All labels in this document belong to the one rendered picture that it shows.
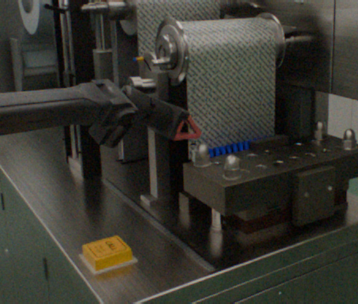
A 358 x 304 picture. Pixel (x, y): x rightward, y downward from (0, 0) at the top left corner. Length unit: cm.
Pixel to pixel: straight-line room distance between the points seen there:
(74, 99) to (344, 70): 60
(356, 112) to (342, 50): 326
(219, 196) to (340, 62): 43
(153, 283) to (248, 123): 46
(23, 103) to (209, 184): 38
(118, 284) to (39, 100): 34
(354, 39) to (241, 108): 29
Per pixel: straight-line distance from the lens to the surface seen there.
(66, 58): 148
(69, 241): 113
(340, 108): 459
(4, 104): 84
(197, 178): 107
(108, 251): 102
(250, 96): 122
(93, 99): 95
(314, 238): 110
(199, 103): 115
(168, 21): 117
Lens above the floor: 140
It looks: 15 degrees down
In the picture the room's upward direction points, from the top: straight up
